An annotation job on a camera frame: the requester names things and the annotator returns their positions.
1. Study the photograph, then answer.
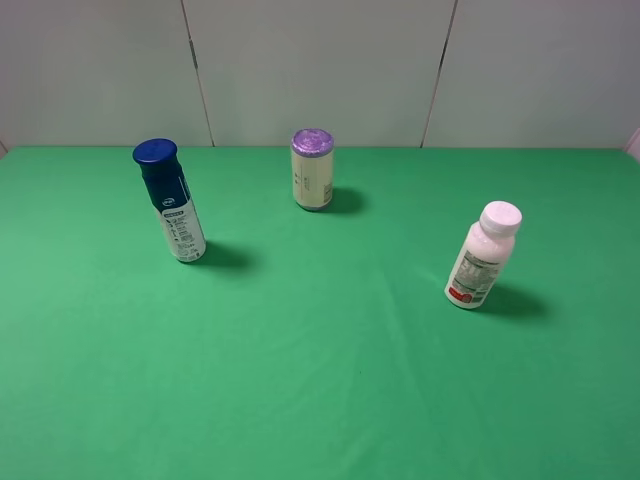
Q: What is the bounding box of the white pink yogurt bottle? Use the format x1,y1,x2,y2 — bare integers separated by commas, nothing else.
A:
444,201,522,309

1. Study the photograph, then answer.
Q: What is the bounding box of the purple topped cream can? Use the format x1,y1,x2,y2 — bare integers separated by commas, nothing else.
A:
290,128,334,211

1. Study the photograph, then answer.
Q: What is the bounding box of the green table cloth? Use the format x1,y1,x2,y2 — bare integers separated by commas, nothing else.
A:
1,147,639,479

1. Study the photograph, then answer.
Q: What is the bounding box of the blue capped spray bottle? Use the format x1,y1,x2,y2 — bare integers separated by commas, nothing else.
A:
132,138,206,263

